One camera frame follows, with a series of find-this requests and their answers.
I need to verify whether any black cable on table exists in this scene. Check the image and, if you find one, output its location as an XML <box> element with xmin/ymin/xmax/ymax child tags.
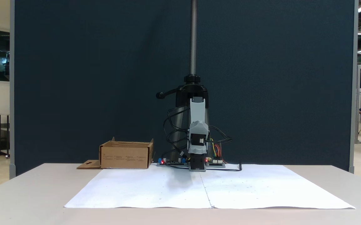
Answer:
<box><xmin>205</xmin><ymin>163</ymin><xmax>242</xmax><ymax>172</ymax></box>

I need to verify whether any dark blue partition panel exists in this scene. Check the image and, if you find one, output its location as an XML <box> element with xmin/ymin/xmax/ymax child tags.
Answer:
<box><xmin>10</xmin><ymin>0</ymin><xmax>355</xmax><ymax>179</ymax></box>

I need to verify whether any black tripod with metal pole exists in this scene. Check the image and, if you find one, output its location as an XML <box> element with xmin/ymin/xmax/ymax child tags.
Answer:
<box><xmin>156</xmin><ymin>0</ymin><xmax>212</xmax><ymax>158</ymax></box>

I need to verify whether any brown cardboard box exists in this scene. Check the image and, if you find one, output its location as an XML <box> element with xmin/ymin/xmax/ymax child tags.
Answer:
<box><xmin>77</xmin><ymin>137</ymin><xmax>154</xmax><ymax>169</ymax></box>

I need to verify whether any white paper sheet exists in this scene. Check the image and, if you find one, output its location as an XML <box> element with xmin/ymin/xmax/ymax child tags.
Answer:
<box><xmin>64</xmin><ymin>164</ymin><xmax>356</xmax><ymax>209</ymax></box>

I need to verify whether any grey framed wall window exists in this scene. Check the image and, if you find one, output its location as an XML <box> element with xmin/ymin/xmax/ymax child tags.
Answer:
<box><xmin>0</xmin><ymin>27</ymin><xmax>10</xmax><ymax>85</ymax></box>

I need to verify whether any circuit board with jumper wires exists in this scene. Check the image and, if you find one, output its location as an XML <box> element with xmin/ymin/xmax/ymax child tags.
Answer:
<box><xmin>205</xmin><ymin>158</ymin><xmax>226</xmax><ymax>168</ymax></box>

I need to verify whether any black wheeled cart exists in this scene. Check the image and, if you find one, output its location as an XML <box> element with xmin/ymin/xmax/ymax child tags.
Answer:
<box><xmin>0</xmin><ymin>114</ymin><xmax>10</xmax><ymax>159</ymax></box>

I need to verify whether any thin black arm wire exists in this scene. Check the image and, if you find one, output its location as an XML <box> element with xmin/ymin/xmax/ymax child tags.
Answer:
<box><xmin>163</xmin><ymin>106</ymin><xmax>190</xmax><ymax>147</ymax></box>
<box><xmin>208</xmin><ymin>125</ymin><xmax>233</xmax><ymax>143</ymax></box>
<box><xmin>162</xmin><ymin>137</ymin><xmax>189</xmax><ymax>160</ymax></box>

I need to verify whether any blue circuit board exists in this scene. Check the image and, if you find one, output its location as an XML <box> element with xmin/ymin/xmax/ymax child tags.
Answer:
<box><xmin>157</xmin><ymin>158</ymin><xmax>189</xmax><ymax>166</ymax></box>

